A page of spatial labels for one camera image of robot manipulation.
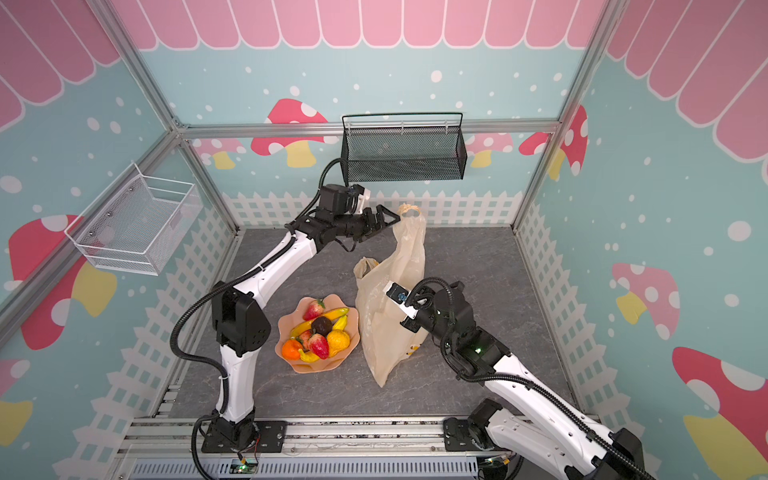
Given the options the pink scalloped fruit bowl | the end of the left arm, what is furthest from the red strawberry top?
the end of the left arm

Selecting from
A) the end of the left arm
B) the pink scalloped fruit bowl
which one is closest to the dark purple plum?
the pink scalloped fruit bowl

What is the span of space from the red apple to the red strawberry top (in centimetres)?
7

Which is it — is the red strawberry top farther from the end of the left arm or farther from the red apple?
the end of the left arm

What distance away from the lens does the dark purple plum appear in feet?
2.85

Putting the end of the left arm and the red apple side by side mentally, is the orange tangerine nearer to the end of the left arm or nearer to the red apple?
the red apple

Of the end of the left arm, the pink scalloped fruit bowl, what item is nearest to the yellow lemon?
the pink scalloped fruit bowl

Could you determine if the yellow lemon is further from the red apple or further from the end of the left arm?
the end of the left arm

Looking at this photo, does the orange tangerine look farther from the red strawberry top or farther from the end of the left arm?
the end of the left arm

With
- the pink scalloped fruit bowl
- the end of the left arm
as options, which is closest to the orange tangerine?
the pink scalloped fruit bowl

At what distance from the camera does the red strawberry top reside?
0.91 metres

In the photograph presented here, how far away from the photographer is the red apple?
0.83m

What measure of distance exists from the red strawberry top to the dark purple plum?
15 millimetres

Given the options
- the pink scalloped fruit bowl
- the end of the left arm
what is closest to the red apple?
the pink scalloped fruit bowl

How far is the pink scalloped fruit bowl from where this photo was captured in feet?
2.72
